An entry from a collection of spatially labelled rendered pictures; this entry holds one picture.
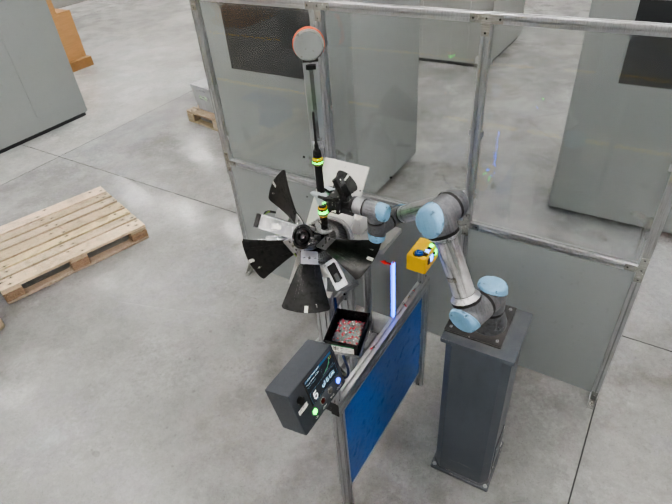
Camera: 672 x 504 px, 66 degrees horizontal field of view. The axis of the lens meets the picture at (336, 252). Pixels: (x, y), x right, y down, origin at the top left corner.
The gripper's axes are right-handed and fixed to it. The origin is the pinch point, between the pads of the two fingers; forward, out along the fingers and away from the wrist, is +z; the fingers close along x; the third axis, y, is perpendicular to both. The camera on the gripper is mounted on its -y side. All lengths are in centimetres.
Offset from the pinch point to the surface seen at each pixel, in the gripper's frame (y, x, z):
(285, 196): 14.4, 7.1, 23.7
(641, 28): -58, 70, -103
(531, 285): 76, 70, -86
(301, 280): 41.6, -15.7, 1.8
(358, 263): 28.7, -5.7, -23.8
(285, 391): 21, -81, -40
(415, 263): 43, 21, -39
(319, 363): 22, -66, -43
